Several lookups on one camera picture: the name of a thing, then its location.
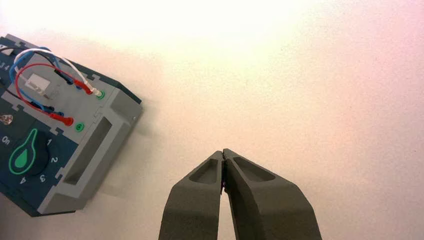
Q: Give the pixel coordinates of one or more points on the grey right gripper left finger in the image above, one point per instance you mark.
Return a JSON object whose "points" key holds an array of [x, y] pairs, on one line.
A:
{"points": [[193, 205]]}

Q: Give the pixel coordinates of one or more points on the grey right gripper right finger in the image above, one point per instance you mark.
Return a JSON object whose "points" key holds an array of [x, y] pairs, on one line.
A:
{"points": [[268, 205]]}

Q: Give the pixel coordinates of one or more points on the grey and blue task box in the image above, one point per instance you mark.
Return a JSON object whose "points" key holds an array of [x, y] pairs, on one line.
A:
{"points": [[79, 145]]}

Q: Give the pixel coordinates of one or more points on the black rotary selector knob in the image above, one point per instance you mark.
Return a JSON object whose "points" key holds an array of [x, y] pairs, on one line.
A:
{"points": [[28, 155]]}

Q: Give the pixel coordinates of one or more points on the clear indicator lamp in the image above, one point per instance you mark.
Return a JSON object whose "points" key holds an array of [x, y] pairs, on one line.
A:
{"points": [[6, 119]]}

